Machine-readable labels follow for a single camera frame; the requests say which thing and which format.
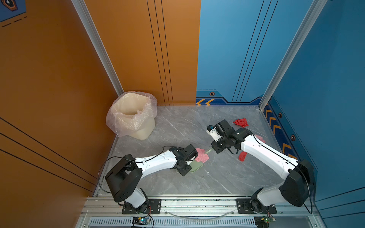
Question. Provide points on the clear plastic bin liner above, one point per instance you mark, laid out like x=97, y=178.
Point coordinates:
x=129, y=114

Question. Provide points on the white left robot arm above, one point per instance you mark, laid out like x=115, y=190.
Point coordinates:
x=124, y=177

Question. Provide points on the controller board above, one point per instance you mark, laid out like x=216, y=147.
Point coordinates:
x=141, y=222
x=264, y=222

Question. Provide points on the right controller board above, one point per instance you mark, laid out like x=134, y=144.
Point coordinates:
x=264, y=222

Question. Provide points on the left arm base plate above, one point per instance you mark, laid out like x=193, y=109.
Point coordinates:
x=152, y=206

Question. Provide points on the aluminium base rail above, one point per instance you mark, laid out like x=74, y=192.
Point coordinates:
x=195, y=211

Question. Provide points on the left controller board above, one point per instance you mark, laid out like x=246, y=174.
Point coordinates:
x=141, y=222

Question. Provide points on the aluminium corner post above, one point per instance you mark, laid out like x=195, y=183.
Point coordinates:
x=300, y=36
x=88, y=23

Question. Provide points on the large pink paper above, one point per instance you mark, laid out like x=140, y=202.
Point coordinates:
x=202, y=155

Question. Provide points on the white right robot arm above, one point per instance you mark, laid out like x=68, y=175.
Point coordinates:
x=299, y=183

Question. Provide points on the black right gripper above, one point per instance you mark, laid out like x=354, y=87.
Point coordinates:
x=216, y=149

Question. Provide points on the green dustpan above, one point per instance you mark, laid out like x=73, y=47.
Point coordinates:
x=195, y=165

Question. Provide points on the cream trash bin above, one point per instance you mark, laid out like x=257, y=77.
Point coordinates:
x=134, y=116

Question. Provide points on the aluminium corner post left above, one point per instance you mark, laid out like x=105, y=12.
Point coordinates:
x=88, y=23

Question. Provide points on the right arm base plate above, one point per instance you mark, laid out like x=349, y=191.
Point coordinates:
x=248, y=206

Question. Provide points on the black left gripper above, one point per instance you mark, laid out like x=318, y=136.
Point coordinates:
x=185, y=172

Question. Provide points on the aluminium corner post right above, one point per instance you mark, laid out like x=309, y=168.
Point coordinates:
x=300, y=36

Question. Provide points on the large red crumpled paper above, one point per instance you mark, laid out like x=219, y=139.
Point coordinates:
x=241, y=122

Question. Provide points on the small pink crumpled paper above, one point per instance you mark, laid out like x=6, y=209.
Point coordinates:
x=260, y=138

